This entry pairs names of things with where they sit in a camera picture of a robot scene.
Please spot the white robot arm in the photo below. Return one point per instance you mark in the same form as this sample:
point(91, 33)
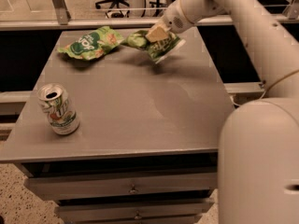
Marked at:
point(258, 161)

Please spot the top grey drawer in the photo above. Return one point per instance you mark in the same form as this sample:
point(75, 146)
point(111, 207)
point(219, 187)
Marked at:
point(91, 186)

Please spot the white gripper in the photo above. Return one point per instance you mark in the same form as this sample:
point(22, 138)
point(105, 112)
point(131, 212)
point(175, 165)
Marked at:
point(173, 20)

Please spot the grey drawer cabinet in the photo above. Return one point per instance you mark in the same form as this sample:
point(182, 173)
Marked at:
point(136, 118)

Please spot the grey drawer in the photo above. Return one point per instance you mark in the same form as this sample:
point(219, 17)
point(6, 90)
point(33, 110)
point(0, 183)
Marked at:
point(91, 186)
point(139, 211)

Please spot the black office chair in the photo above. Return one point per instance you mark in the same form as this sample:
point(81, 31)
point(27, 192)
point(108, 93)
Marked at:
point(112, 3)

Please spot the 7up soda can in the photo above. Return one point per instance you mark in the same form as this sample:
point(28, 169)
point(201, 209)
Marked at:
point(58, 107)

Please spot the metal railing frame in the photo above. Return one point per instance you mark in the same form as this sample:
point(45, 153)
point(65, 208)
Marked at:
point(17, 15)

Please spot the green rice chip bag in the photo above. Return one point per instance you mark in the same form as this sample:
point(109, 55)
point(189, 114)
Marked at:
point(93, 45)

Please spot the green jalapeno chip bag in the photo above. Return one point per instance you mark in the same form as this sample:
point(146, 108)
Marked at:
point(158, 50)

